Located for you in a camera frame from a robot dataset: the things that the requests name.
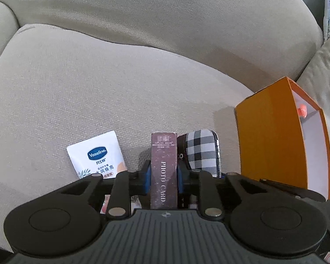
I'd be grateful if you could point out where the white Vaseline tube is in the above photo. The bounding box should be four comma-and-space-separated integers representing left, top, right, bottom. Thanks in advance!
67, 130, 127, 179

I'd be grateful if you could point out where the beige cushion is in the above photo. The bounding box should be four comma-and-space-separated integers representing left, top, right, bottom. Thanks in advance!
297, 38, 330, 138

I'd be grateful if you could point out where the orange cardboard box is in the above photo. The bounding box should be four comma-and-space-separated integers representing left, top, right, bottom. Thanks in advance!
235, 77, 330, 200

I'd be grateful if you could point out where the plaid glasses case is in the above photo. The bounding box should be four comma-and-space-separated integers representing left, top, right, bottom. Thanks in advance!
177, 129, 221, 178

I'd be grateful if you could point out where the beige sofa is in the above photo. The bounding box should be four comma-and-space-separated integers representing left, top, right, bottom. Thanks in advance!
0, 0, 324, 250

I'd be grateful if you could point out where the maroon photo card box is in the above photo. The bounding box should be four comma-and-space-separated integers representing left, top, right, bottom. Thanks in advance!
150, 132, 178, 210

